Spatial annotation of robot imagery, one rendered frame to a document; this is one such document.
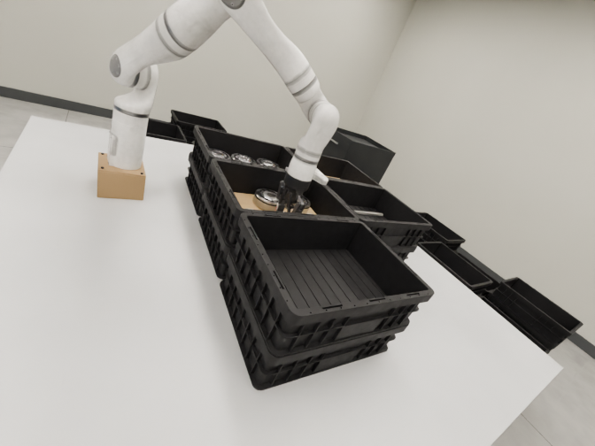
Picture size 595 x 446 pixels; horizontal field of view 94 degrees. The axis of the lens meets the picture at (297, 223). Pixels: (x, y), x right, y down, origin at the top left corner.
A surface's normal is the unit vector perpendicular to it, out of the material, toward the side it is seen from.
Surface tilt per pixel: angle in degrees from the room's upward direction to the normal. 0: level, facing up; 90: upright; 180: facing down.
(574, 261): 90
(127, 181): 90
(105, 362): 0
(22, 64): 90
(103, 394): 0
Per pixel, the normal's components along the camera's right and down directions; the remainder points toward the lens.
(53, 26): 0.47, 0.58
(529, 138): -0.81, -0.03
